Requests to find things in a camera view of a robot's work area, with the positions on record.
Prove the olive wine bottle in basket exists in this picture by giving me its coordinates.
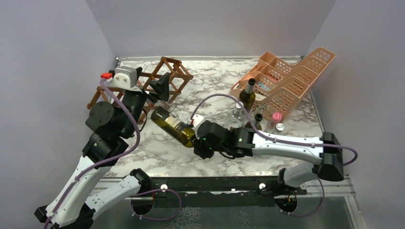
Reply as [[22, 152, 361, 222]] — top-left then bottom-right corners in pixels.
[[238, 78, 256, 112]]

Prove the clear bottle silver cap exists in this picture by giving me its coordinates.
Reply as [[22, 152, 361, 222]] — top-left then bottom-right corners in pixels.
[[225, 103, 246, 131]]

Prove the clear bottle pink cap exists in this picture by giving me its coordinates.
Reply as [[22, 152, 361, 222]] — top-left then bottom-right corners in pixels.
[[265, 112, 283, 133]]

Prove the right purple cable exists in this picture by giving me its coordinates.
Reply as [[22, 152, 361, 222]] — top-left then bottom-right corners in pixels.
[[189, 94, 358, 219]]

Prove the dark green wine bottle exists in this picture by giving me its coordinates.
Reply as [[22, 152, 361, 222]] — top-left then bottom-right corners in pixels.
[[244, 113, 263, 130]]

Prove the peach plastic tiered basket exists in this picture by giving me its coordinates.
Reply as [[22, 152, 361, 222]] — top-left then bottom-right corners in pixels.
[[230, 47, 336, 121]]

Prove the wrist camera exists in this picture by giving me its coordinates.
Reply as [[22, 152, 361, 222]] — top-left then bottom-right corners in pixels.
[[188, 114, 205, 127], [111, 66, 138, 91]]

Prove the brown wooden wine rack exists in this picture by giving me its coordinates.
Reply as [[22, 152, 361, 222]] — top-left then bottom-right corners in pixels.
[[86, 57, 194, 125]]

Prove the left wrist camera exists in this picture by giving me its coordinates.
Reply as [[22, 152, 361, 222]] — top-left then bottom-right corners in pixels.
[[111, 66, 138, 91]]

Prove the purple cable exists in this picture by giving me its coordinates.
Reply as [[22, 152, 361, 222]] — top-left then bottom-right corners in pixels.
[[43, 73, 183, 229], [189, 94, 358, 219]]

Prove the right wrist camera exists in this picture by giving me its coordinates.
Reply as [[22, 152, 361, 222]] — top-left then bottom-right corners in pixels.
[[188, 114, 205, 127]]

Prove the green wine bottle cream label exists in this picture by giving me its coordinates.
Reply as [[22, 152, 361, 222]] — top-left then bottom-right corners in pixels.
[[151, 106, 195, 148]]

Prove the clear bottle with label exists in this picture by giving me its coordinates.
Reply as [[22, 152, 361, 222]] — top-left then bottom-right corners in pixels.
[[273, 123, 285, 134]]

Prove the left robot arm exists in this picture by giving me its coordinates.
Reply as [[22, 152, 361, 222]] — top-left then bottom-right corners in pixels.
[[34, 67, 170, 229]]

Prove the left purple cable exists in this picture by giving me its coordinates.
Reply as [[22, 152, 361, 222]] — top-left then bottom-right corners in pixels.
[[43, 73, 183, 229]]

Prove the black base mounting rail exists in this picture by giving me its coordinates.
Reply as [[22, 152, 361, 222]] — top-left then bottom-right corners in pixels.
[[131, 176, 307, 211]]

